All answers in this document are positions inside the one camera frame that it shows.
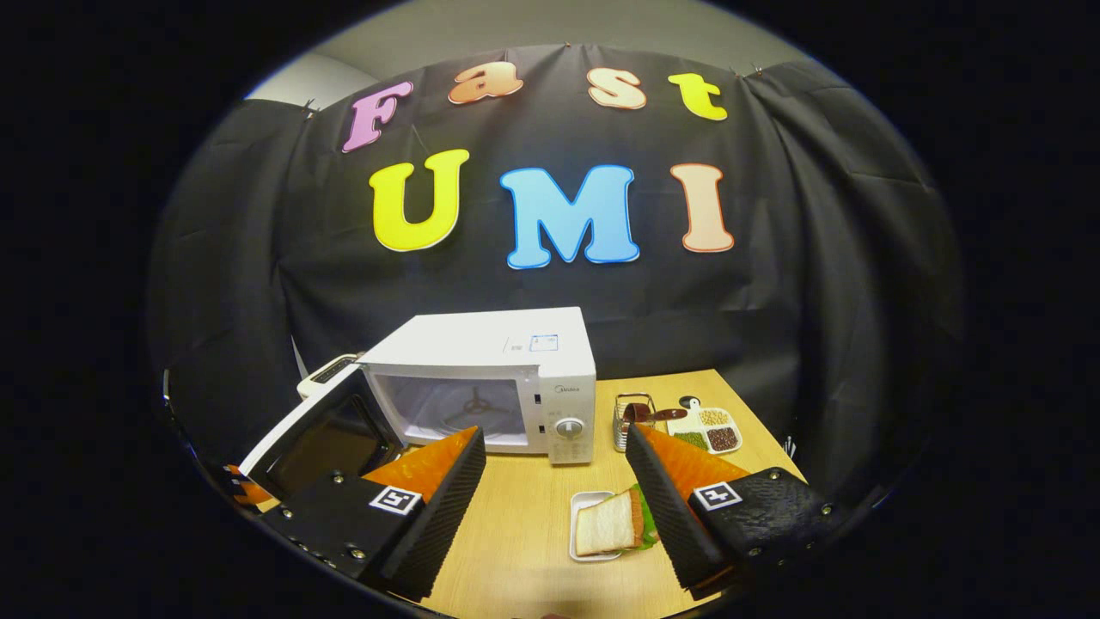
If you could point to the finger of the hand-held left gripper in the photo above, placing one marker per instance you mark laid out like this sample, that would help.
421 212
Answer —
249 492

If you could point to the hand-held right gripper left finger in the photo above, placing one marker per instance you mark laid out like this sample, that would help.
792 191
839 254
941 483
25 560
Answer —
438 524

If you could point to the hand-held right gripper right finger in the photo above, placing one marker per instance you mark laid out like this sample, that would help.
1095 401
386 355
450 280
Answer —
666 516

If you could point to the sandwich with lettuce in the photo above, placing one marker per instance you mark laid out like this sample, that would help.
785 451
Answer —
606 524

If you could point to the white microwave oven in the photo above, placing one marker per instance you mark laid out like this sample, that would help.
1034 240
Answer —
481 344

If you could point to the small white rectangular tray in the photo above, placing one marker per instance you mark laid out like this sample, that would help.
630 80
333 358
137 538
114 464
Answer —
586 500

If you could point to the white divided dish of beans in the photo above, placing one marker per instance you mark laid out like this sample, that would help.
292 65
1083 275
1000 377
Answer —
687 423

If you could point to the brown spoon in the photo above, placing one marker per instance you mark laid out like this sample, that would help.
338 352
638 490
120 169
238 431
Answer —
666 414

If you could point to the white toaster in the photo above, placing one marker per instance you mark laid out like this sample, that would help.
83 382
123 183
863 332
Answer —
331 370

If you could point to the black backdrop cloth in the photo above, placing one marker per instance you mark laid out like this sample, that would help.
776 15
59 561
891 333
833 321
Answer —
816 258

